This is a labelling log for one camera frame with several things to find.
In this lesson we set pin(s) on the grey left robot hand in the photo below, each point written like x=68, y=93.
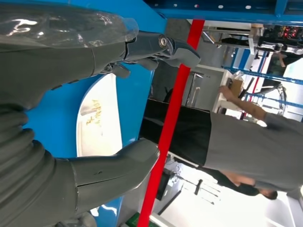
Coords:
x=47, y=69

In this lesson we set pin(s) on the white curved plastic part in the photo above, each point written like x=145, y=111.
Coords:
x=101, y=125

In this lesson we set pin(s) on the green crate stack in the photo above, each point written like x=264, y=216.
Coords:
x=134, y=221

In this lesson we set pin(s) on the white desk panel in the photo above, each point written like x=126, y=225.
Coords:
x=210, y=91

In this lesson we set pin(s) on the brown cardboard box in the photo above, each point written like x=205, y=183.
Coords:
x=236, y=87

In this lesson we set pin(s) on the person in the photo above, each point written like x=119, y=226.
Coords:
x=236, y=185
x=236, y=150

